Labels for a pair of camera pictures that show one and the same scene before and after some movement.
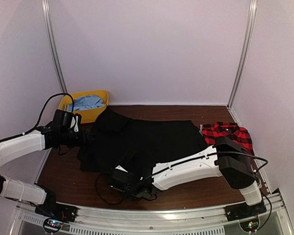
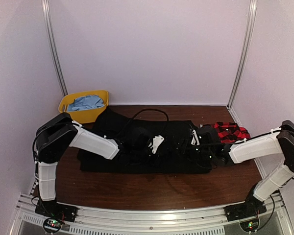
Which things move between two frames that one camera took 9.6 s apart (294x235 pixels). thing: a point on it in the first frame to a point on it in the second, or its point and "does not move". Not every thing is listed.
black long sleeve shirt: x=131 y=145 does not move
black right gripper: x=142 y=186 to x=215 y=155
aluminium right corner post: x=250 y=25 does not move
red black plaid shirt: x=239 y=134 does not move
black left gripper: x=88 y=140 to x=156 y=162
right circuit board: x=250 y=225 does not move
